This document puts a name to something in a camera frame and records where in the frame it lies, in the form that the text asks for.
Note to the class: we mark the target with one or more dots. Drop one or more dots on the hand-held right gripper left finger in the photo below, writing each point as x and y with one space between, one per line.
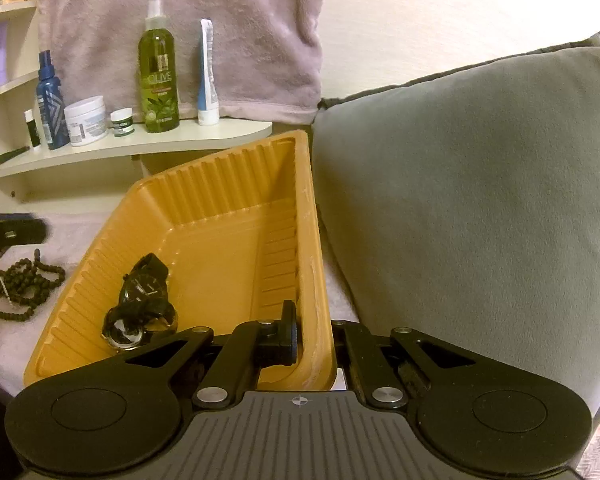
290 332

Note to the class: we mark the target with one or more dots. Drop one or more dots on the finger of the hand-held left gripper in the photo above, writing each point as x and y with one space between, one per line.
15 232

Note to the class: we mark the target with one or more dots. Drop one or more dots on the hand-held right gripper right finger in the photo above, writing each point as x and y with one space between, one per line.
355 347

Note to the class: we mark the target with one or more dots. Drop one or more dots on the yellow plastic tray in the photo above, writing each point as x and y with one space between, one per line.
220 240

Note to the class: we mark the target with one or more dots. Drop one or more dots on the black cosmetic pencil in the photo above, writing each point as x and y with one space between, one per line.
11 155

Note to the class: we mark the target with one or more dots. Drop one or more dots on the small black and white tube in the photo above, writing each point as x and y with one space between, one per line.
31 130

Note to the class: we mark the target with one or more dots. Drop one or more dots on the pale fleece blanket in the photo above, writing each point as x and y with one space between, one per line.
10 350

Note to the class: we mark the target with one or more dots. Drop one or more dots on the white cream jar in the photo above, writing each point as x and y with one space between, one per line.
86 122

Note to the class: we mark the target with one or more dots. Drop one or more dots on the blue spray bottle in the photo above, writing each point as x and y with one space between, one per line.
51 105

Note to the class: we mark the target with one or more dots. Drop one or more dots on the cream shelf unit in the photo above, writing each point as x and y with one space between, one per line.
130 147

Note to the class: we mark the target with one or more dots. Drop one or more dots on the silver case wristwatch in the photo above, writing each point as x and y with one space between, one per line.
125 332

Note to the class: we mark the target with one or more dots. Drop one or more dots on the small green label jar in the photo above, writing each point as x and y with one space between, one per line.
122 125

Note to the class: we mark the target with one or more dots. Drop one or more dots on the grey pillow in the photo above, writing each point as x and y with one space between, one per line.
470 200

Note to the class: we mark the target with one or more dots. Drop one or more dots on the green spray bottle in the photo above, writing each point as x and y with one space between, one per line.
158 85

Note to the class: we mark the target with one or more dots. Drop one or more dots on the white and blue tube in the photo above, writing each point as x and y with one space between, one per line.
207 75

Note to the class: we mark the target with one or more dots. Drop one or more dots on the pink hanging towel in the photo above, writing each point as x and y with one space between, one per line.
190 25

